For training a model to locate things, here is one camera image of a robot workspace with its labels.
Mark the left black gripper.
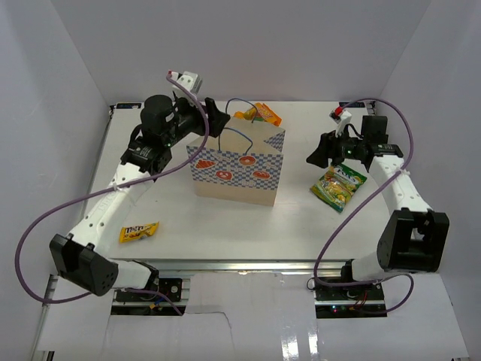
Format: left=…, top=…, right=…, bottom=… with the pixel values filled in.
left=163, top=95, right=230, bottom=147

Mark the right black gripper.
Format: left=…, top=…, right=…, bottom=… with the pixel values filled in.
left=307, top=126, right=368, bottom=169

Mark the green candy bag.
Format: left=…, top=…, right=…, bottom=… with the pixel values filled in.
left=310, top=164, right=367, bottom=213

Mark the orange snack pouch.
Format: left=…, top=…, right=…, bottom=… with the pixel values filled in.
left=234, top=102, right=282, bottom=126

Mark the checkered paper bag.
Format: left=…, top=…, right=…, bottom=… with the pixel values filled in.
left=186, top=117, right=286, bottom=206

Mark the yellow M&M packet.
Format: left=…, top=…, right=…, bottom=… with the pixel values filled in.
left=119, top=222, right=159, bottom=244

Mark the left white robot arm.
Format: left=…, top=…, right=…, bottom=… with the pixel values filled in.
left=50, top=95, right=230, bottom=300

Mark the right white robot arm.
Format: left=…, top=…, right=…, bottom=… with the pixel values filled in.
left=307, top=108, right=449, bottom=300

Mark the right blue corner label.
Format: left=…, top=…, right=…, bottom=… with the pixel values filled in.
left=339, top=102, right=366, bottom=108

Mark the blue corner label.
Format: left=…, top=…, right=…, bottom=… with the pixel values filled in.
left=115, top=102, right=142, bottom=109
left=339, top=102, right=366, bottom=108

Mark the left blue corner label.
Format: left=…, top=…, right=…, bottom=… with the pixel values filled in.
left=115, top=102, right=142, bottom=109

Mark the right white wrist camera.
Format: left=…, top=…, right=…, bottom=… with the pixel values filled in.
left=329, top=107, right=352, bottom=137

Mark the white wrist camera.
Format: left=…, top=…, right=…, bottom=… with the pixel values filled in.
left=168, top=70, right=202, bottom=97
left=329, top=107, right=352, bottom=137

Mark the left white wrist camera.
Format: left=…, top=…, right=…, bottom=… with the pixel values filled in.
left=168, top=70, right=202, bottom=97

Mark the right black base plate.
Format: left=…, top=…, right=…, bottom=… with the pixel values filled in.
left=306, top=278, right=387, bottom=320

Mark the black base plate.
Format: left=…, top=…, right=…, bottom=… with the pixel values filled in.
left=110, top=278, right=187, bottom=317
left=306, top=278, right=387, bottom=320

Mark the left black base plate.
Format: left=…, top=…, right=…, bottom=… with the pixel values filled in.
left=110, top=278, right=187, bottom=317

